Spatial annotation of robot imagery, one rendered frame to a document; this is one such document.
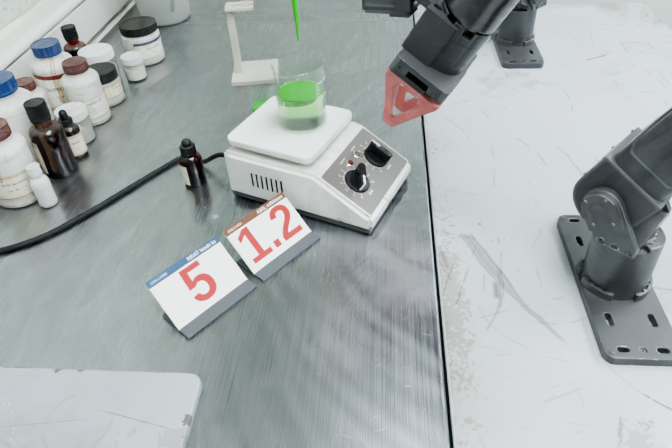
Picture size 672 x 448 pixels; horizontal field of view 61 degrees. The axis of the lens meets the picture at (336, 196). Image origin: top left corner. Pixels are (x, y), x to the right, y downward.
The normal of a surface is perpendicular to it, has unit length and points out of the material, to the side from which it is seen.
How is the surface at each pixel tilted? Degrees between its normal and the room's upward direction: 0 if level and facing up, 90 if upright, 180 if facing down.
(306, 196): 90
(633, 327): 0
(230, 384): 0
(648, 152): 77
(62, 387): 0
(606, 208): 90
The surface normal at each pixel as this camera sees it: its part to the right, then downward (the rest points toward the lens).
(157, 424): -0.04, -0.78
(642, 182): -0.67, 0.51
